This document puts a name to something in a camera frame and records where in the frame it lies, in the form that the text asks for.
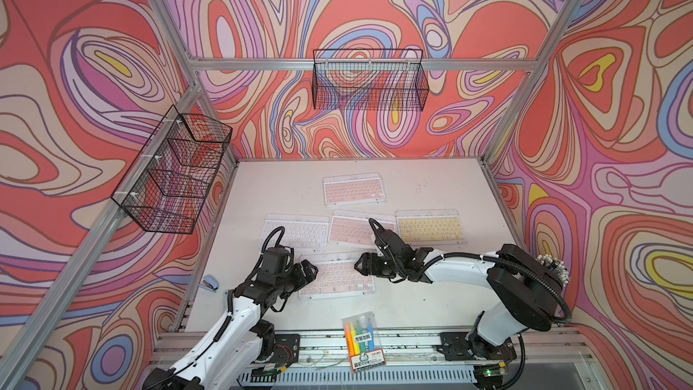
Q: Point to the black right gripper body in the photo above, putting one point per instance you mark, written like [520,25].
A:
[382,267]

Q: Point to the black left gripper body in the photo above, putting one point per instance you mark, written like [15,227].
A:
[291,283]

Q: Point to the pink keyboard row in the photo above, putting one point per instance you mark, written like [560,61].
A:
[352,229]

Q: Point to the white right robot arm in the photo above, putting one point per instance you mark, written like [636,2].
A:
[529,289]

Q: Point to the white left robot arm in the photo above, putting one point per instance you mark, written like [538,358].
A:
[241,335]

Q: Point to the white key keyboard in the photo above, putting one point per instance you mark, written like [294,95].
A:
[306,233]

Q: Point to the yellow key keyboard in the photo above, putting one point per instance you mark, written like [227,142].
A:
[436,227]

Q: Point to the highlighter marker pack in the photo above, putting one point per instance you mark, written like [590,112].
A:
[365,350]

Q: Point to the bundle of pens in cup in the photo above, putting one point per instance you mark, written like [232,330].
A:
[557,266]

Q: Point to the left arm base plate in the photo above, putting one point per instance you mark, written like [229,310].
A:
[282,351]

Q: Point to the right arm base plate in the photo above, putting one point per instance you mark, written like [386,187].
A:
[459,346]

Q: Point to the black wire basket left wall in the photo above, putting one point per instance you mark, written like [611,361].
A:
[180,161]

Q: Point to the black wire basket wall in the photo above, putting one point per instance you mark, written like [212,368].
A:
[371,79]
[180,161]

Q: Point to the black wire basket back wall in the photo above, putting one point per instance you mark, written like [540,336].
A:
[371,79]

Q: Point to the aluminium front rail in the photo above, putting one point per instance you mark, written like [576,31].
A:
[558,359]

